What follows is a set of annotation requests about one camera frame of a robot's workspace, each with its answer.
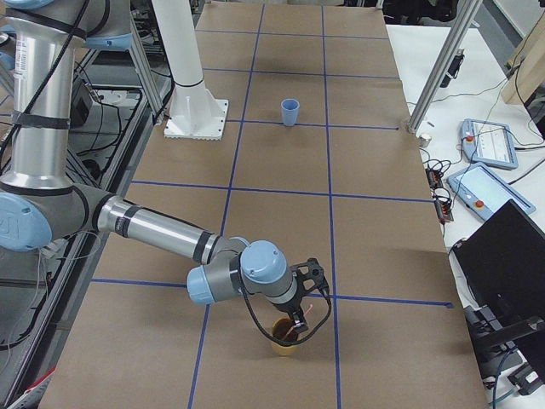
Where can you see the black usb hub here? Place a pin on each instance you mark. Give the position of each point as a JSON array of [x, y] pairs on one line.
[[443, 211], [434, 178]]

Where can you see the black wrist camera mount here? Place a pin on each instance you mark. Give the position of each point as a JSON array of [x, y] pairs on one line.
[[310, 277]]

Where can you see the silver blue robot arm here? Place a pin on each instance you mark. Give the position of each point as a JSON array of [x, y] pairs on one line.
[[39, 203]]

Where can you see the small metal cylinder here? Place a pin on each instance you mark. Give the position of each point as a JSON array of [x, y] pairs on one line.
[[424, 140]]

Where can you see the tan wooden cup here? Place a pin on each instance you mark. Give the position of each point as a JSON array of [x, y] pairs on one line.
[[280, 327]]

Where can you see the aluminium frame rail left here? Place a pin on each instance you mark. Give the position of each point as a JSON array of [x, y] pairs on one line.
[[144, 74]]

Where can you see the black laptop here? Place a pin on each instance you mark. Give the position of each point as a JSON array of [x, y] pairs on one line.
[[503, 262]]

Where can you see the wooden board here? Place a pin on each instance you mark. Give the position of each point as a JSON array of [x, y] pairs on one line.
[[529, 55]]

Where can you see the teach pendant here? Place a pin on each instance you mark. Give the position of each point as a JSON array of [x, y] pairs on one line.
[[488, 143], [484, 192]]

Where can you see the black usb hub near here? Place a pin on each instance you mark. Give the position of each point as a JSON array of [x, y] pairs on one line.
[[443, 211]]

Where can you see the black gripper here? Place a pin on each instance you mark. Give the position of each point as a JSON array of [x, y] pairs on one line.
[[286, 308]]

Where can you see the black usb hub far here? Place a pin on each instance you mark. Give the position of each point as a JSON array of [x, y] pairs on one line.
[[434, 178]]

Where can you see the far teach pendant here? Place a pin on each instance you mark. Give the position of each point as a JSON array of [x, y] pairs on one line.
[[488, 143]]

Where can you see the near teach pendant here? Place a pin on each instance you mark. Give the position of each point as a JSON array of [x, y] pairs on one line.
[[484, 192]]

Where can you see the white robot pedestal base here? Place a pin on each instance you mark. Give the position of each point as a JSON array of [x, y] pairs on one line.
[[194, 113]]

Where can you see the aluminium frame post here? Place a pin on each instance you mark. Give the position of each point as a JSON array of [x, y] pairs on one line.
[[446, 55]]

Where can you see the blue plastic cup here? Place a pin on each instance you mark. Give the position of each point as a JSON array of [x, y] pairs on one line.
[[290, 110]]

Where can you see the brown paper table cover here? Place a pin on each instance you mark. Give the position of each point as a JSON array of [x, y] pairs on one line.
[[344, 185]]

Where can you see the pink chopstick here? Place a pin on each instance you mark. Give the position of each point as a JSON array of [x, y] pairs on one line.
[[287, 334]]

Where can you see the black monitor stand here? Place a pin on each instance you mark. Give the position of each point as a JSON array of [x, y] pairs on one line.
[[487, 332]]

